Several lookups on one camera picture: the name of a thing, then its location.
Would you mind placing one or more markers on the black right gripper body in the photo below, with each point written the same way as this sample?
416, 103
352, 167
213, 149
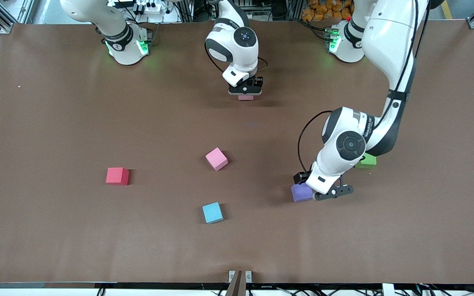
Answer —
254, 82

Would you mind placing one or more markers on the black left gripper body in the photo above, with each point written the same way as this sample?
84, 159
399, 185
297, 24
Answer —
301, 177

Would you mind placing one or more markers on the purple foam block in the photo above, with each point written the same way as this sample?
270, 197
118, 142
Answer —
300, 193

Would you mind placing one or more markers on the pink foam block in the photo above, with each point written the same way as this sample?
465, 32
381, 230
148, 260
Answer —
216, 159
245, 98

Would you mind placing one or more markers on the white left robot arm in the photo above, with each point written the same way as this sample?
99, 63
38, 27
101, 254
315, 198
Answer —
389, 41

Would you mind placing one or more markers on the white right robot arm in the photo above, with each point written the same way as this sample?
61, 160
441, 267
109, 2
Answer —
237, 53

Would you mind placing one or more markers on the green foam block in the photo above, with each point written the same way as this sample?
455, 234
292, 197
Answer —
368, 163

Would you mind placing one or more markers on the blue foam block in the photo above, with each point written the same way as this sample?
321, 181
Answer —
212, 212

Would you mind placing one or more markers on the orange snack bag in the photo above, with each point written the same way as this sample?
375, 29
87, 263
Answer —
323, 10

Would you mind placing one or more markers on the white power strip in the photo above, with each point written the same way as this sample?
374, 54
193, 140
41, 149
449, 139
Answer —
148, 7

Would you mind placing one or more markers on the red foam block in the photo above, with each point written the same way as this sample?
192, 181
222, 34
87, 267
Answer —
117, 176

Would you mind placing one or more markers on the silver metal bracket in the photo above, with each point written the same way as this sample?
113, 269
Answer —
231, 276

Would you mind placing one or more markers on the brown post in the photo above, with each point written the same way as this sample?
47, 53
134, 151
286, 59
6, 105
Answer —
237, 287

